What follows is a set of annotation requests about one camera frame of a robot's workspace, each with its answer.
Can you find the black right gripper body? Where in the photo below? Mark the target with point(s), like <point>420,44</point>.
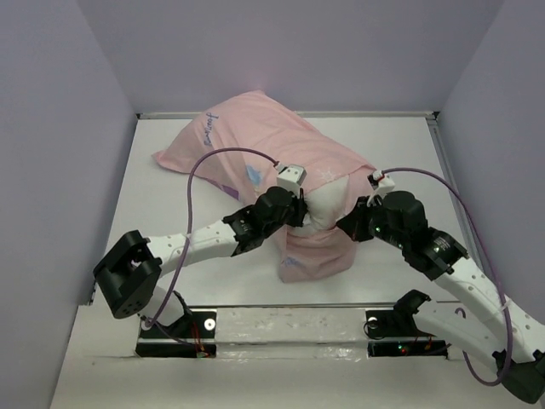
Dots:
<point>370,221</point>

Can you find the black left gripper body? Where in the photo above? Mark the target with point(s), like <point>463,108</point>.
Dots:
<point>291,214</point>

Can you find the white pillow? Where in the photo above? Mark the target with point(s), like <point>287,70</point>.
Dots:
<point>325,205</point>

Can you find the pink printed pillowcase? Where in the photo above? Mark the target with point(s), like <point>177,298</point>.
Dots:
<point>245,131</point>

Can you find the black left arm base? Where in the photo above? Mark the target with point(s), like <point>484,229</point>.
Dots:
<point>191,337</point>

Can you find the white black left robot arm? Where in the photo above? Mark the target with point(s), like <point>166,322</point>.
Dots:
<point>129,272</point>

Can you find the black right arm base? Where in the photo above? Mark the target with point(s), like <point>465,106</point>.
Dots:
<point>392,332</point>

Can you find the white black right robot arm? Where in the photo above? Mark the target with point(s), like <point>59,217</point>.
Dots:
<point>499,333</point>

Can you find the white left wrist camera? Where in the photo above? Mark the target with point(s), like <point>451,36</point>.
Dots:
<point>290,177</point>

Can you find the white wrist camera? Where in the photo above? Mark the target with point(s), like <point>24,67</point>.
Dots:
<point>381,184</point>
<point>290,177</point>

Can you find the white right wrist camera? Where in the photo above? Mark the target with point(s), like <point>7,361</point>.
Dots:
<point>381,184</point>

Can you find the aluminium right table rail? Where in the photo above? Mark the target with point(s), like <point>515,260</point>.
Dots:
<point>461,215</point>

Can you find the aluminium table rail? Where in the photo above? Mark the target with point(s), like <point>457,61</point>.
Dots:
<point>461,215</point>
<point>307,114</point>

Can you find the aluminium back table rail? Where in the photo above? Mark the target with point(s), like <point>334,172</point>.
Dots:
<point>307,114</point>

